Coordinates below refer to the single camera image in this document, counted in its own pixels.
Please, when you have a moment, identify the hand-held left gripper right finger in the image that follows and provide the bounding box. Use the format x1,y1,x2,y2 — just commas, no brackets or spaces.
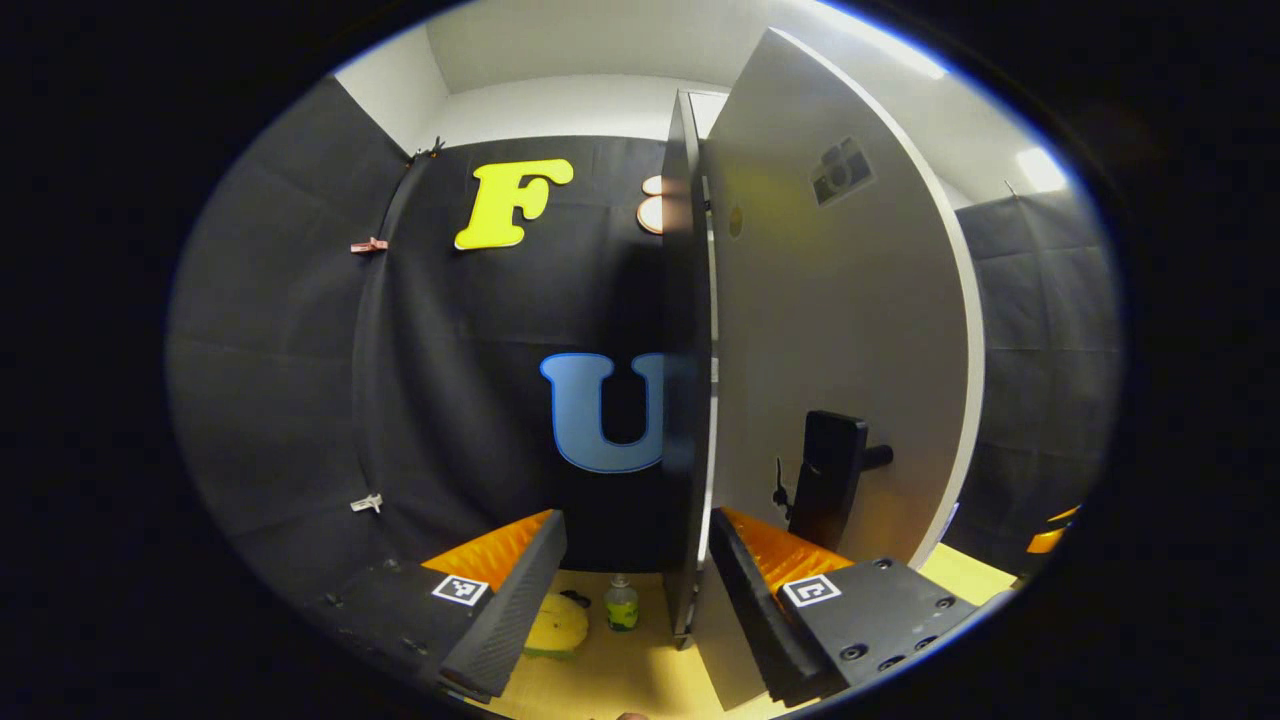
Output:
707,506,979,706

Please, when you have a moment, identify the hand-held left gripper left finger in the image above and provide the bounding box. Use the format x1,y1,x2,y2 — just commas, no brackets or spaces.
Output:
320,508,568,701

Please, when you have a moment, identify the white and grey shoe cabinet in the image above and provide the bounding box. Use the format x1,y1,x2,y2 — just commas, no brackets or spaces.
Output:
660,88,731,651

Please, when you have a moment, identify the cabinet door with camera sticker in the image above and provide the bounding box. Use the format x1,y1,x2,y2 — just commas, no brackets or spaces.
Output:
690,27,988,713

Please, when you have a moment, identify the yellow round object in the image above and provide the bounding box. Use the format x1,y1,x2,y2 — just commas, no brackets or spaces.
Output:
522,590,591,661

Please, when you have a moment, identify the green bottle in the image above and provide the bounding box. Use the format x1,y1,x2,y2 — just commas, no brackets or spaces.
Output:
604,574,641,633

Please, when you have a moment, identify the black backdrop cloth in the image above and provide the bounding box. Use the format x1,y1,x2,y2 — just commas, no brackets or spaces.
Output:
165,75,1123,601

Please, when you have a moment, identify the small ceiling light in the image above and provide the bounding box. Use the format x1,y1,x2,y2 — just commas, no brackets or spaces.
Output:
1015,147,1069,194

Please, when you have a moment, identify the black door handle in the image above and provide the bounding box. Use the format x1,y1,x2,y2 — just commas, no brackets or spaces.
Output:
775,410,894,551

